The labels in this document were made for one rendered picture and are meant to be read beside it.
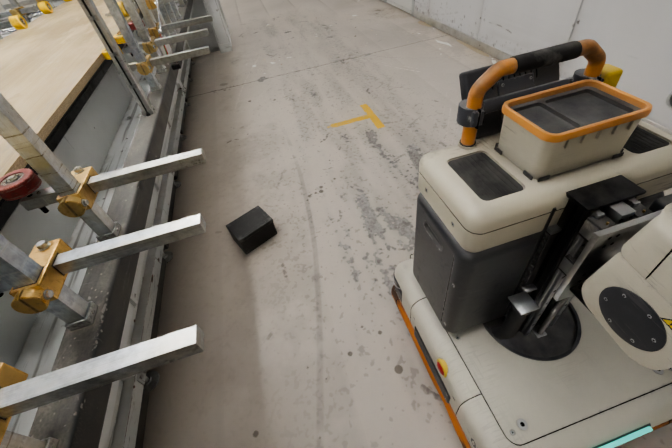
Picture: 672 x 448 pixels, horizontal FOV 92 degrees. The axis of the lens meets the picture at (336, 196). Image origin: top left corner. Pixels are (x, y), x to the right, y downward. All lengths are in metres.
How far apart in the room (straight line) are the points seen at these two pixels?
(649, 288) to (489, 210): 0.25
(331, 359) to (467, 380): 0.53
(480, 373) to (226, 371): 0.92
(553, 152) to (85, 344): 0.99
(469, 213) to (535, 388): 0.58
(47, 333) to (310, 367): 0.81
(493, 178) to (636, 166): 0.28
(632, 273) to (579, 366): 0.54
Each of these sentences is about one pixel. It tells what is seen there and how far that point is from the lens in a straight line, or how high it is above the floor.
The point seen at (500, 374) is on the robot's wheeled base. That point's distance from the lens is 1.11.
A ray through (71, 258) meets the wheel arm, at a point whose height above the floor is 0.85.
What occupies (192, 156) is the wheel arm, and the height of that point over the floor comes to 0.85.
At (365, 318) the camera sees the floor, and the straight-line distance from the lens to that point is 1.44.
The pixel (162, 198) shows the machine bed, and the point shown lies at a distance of 2.07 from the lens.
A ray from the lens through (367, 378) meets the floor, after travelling 1.36.
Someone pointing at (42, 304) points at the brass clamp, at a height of 0.83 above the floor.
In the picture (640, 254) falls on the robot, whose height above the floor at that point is 0.84.
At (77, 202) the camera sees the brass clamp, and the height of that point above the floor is 0.85.
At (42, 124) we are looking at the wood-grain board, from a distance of 1.32.
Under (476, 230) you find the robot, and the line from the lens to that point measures 0.70.
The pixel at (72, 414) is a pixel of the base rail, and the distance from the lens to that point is 0.81.
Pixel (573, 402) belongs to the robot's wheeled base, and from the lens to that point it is 1.14.
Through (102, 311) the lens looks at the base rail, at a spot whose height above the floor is 0.70.
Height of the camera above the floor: 1.29
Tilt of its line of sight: 43 degrees down
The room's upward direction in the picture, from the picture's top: 10 degrees counter-clockwise
